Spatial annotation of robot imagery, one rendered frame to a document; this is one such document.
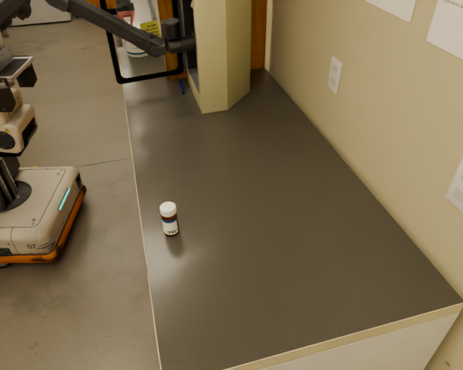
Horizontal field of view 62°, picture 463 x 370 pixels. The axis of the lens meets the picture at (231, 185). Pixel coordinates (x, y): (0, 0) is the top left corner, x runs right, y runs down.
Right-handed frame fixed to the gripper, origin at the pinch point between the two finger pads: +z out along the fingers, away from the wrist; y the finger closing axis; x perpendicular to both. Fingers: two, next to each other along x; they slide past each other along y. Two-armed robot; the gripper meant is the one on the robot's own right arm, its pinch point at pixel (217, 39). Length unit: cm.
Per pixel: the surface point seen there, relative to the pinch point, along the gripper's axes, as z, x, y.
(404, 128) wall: 33, 2, -80
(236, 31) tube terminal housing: 5.8, -5.1, -9.4
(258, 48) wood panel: 24.8, 14.9, 22.5
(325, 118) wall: 32, 22, -38
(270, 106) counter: 17.1, 25.1, -16.8
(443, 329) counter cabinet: 26, 36, -119
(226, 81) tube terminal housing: -0.4, 11.8, -14.7
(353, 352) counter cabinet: 2, 34, -119
